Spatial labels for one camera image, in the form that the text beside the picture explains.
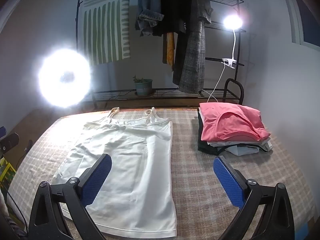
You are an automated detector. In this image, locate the black folded garment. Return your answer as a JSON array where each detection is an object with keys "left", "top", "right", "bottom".
[{"left": 197, "top": 110, "right": 225, "bottom": 155}]

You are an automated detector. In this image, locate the white folded garment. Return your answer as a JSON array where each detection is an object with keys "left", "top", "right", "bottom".
[{"left": 207, "top": 137, "right": 273, "bottom": 156}]

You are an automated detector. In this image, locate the green striped wall hanging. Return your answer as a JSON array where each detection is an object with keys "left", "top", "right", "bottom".
[{"left": 79, "top": 0, "right": 132, "bottom": 65}]

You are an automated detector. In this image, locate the black hanging garment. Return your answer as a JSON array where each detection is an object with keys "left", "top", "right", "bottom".
[{"left": 152, "top": 0, "right": 200, "bottom": 37}]

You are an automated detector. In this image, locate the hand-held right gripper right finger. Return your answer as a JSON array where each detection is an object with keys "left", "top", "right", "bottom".
[{"left": 213, "top": 156, "right": 295, "bottom": 240}]

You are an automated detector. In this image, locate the window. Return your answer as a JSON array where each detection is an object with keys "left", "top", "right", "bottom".
[{"left": 285, "top": 0, "right": 320, "bottom": 53}]

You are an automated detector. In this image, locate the white clip lamp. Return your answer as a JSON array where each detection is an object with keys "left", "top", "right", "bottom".
[{"left": 221, "top": 15, "right": 244, "bottom": 69}]

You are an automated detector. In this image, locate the potted plant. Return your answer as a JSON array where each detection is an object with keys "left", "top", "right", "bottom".
[{"left": 132, "top": 75, "right": 153, "bottom": 97}]

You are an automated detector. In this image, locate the white camisole top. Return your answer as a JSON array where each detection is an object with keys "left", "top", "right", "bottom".
[{"left": 51, "top": 107, "right": 177, "bottom": 238}]

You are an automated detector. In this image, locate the ring light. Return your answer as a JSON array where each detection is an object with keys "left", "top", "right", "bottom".
[{"left": 37, "top": 46, "right": 92, "bottom": 108}]

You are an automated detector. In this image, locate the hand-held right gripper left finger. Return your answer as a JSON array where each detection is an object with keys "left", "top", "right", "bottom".
[{"left": 28, "top": 153, "right": 112, "bottom": 240}]

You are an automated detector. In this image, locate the grey plaid coat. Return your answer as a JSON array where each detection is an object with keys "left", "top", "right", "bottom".
[{"left": 172, "top": 0, "right": 213, "bottom": 93}]

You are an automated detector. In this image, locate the pink shirt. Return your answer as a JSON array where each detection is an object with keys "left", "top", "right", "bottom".
[{"left": 199, "top": 102, "right": 272, "bottom": 142}]

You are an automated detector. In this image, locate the yellow green crate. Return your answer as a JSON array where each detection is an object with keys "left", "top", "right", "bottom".
[{"left": 0, "top": 159, "right": 17, "bottom": 190}]

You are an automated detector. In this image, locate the black metal clothes rack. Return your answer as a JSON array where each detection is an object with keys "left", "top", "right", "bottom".
[{"left": 75, "top": 0, "right": 247, "bottom": 105}]

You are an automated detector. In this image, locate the beige plaid blanket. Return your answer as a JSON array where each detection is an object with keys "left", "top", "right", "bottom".
[{"left": 7, "top": 107, "right": 308, "bottom": 240}]

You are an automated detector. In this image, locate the orange scarf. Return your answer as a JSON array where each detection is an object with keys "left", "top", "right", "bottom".
[{"left": 162, "top": 32, "right": 175, "bottom": 72}]

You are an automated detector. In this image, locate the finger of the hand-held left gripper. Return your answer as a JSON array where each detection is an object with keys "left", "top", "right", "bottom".
[{"left": 0, "top": 127, "right": 20, "bottom": 157}]

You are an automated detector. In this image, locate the denim jacket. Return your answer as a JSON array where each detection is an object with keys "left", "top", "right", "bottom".
[{"left": 135, "top": 0, "right": 164, "bottom": 37}]

